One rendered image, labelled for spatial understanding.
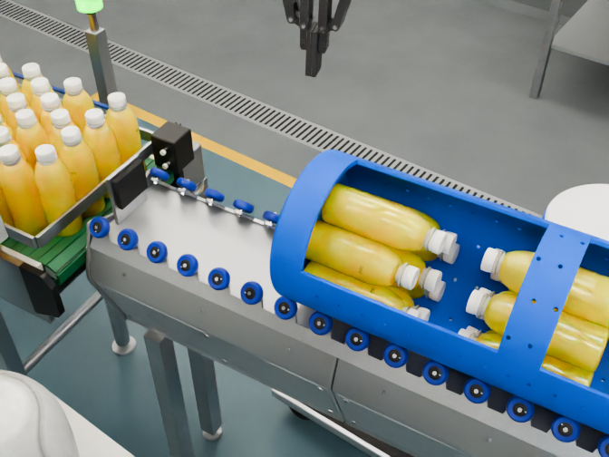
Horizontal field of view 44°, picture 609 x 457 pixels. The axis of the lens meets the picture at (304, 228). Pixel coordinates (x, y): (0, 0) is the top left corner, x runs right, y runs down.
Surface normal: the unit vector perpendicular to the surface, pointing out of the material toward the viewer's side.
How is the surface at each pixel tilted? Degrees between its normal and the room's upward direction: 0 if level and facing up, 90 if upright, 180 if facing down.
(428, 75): 0
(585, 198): 0
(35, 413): 58
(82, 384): 0
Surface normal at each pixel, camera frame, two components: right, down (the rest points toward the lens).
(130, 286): -0.47, 0.31
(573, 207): 0.00, -0.73
